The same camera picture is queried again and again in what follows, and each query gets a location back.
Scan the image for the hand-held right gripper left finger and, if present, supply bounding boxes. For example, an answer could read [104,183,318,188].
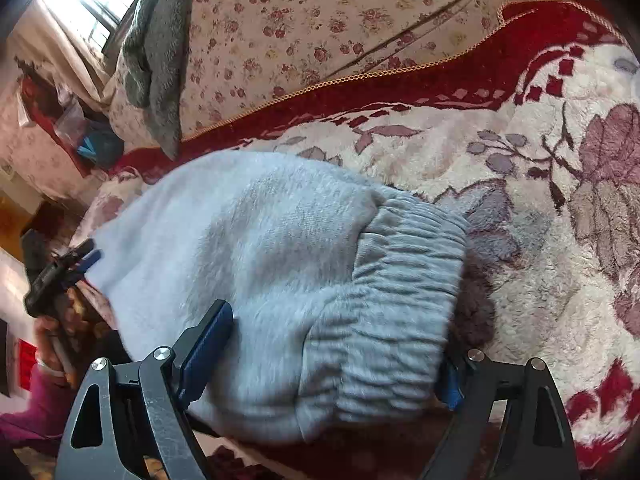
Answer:
[54,300,235,480]

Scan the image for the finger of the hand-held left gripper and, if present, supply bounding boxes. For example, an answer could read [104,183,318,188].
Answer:
[59,239,103,282]

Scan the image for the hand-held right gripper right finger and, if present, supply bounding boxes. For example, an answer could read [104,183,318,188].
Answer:
[420,347,583,480]

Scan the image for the grey fleece pants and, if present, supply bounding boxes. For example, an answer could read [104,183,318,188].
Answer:
[87,150,471,446]

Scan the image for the person's left hand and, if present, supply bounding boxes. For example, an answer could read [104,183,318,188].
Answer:
[32,316,81,382]

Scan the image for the blue plastic bag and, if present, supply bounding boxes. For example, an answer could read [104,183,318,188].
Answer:
[75,120,126,161]

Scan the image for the beige curtain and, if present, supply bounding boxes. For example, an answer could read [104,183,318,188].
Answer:
[10,0,116,106]

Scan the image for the dark grey fleece cloth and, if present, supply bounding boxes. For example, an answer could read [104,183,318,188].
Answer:
[122,0,201,161]

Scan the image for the red and white floral blanket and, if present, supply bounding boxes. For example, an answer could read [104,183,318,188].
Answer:
[75,0,640,480]

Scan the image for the floral pink pillow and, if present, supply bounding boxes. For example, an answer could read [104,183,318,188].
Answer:
[102,0,561,146]

